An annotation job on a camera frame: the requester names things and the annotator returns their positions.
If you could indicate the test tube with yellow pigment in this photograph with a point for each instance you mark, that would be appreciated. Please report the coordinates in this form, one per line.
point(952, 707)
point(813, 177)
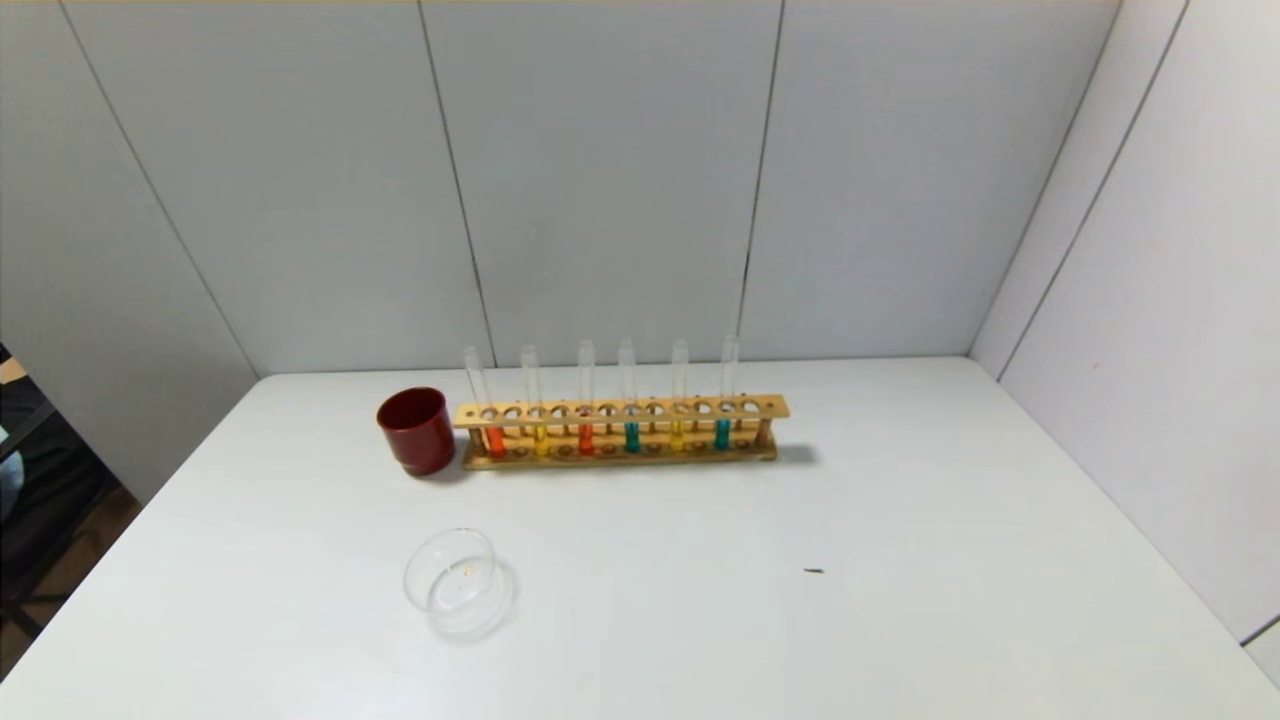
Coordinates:
point(677, 436)
point(541, 440)

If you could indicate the test tube with red pigment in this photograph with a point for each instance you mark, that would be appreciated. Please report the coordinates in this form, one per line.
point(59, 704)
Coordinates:
point(586, 440)
point(495, 442)

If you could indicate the test tube with teal pigment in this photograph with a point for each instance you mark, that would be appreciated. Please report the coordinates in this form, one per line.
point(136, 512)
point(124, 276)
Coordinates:
point(722, 435)
point(631, 437)

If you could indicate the wooden test tube rack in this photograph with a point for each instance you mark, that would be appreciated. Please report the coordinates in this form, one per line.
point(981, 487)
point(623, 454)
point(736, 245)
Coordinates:
point(775, 406)

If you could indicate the dark red cup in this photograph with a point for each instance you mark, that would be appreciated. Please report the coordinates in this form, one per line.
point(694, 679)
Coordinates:
point(420, 445)

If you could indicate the clear glass dish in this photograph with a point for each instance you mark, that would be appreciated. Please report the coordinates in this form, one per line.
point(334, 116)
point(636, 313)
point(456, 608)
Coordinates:
point(450, 590)

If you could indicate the dark background furniture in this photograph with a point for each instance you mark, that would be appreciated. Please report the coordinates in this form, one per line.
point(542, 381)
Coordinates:
point(40, 480)

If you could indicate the tan cardboard piece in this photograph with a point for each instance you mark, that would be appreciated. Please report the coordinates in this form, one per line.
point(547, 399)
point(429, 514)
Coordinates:
point(10, 372)

